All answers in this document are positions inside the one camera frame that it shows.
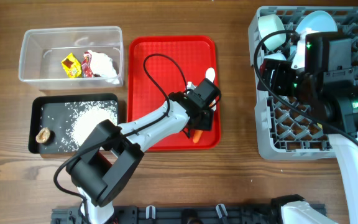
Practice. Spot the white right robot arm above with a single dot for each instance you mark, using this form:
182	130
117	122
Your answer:
334	106

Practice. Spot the light blue bowl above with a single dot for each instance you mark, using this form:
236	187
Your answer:
276	56

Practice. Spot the green bowl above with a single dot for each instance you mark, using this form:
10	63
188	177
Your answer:
269	24

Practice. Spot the black tray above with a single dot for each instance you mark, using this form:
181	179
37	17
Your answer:
48	112

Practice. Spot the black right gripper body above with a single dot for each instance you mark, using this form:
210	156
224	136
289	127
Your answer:
285	81

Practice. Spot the light blue plate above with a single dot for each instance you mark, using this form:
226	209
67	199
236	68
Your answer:
318	21

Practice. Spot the brown round food piece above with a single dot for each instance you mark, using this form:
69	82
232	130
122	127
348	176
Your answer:
43	136

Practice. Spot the grey dishwasher rack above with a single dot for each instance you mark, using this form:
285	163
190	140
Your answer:
281	133

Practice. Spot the red silver snack wrapper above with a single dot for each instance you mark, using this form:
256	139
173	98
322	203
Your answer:
85	66

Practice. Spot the yellow snack wrapper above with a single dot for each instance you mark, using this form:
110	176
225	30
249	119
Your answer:
71	66

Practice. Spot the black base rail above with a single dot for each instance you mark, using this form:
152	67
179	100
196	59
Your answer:
248	214

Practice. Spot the white tissue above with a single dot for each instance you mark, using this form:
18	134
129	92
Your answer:
102	65

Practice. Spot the clear plastic bin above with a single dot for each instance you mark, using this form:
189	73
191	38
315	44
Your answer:
43	50

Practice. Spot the red tray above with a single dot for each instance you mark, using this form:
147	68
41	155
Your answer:
163	64

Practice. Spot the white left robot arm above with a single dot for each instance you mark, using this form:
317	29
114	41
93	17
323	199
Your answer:
107	159

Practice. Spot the white plastic spoon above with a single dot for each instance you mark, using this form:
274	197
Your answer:
210	75

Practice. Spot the pile of white rice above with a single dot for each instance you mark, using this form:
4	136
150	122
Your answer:
83	117

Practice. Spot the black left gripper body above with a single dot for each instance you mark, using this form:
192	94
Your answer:
207	123

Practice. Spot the orange carrot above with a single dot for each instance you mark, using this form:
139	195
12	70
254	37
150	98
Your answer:
197	135

